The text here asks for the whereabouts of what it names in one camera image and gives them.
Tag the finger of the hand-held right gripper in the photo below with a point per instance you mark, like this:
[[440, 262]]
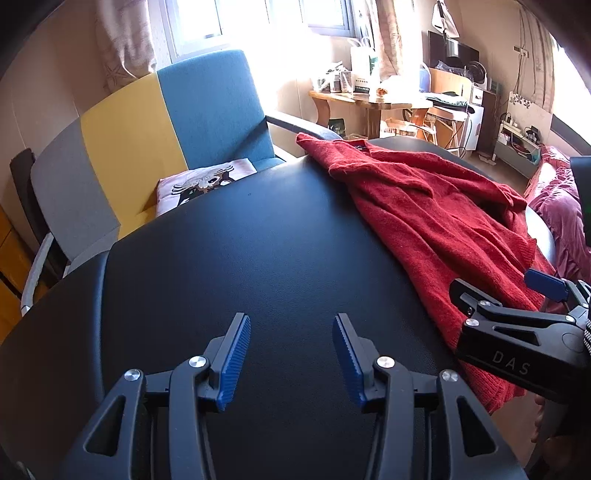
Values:
[[545, 282], [466, 297]]

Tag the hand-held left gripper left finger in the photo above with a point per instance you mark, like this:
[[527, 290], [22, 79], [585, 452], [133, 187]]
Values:
[[233, 364]]

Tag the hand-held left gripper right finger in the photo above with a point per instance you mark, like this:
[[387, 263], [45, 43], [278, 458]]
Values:
[[346, 364]]

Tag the red knitted sweater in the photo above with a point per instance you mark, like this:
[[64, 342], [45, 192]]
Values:
[[438, 221]]

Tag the person's right hand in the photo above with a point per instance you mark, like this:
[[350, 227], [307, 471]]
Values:
[[538, 417]]

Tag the pink bed blanket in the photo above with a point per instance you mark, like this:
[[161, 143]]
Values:
[[563, 203]]

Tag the white storage rack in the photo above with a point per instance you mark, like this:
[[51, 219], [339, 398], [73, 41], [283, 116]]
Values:
[[512, 150]]

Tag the beige flower-print board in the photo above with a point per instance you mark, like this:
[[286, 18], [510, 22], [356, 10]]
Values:
[[531, 110]]

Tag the white small cabinet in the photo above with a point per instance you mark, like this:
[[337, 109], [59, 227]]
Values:
[[475, 124]]

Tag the pink printed cushion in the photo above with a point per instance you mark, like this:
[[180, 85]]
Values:
[[203, 182]]

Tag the dark cloth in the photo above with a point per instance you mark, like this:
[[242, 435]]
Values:
[[445, 101]]

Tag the wooden desk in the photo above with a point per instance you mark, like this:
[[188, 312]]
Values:
[[364, 102]]

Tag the black table fan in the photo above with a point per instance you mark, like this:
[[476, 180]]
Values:
[[475, 71]]

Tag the wooden wardrobe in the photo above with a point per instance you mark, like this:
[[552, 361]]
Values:
[[9, 258]]

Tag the black monitor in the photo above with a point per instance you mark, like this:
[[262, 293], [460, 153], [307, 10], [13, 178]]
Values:
[[438, 50]]

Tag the white paper bag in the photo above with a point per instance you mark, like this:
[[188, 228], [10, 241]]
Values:
[[362, 69]]

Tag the grey yellow blue armchair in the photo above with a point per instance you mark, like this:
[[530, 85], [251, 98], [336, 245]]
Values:
[[207, 106]]

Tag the beige patterned curtain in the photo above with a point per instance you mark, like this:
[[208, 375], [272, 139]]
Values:
[[390, 41], [124, 41]]

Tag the window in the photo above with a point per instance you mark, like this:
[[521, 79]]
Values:
[[194, 23], [328, 11]]

